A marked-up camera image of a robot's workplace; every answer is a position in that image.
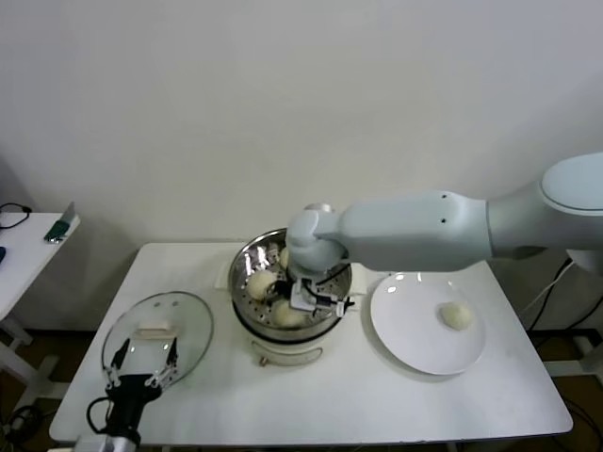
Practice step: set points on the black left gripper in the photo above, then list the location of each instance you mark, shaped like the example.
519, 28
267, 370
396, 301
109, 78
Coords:
132, 400

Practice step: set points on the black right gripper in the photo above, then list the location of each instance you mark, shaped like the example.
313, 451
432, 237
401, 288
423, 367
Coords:
285, 289

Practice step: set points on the white steamed baozi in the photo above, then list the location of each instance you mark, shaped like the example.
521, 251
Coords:
261, 286
456, 315
283, 258
287, 316

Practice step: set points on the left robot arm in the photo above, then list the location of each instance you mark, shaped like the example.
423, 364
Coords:
125, 442

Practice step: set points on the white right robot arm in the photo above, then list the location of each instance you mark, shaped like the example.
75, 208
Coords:
414, 230

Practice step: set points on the perforated steel steamer basket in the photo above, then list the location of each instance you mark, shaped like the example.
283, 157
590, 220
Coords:
249, 256

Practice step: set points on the white electric cooking pot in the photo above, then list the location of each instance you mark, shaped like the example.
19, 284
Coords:
287, 347

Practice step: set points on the white round plate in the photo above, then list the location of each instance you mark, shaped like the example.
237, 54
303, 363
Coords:
414, 329

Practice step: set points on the white side table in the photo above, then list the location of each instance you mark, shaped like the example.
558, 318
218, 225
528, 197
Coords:
28, 263

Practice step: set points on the dark blue object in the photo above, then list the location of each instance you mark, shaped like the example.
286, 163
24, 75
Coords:
3, 256

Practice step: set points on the white cabinet table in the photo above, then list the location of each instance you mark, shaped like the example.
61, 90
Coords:
589, 292

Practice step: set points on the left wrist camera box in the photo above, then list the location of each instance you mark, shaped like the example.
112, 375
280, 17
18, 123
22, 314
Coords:
92, 443

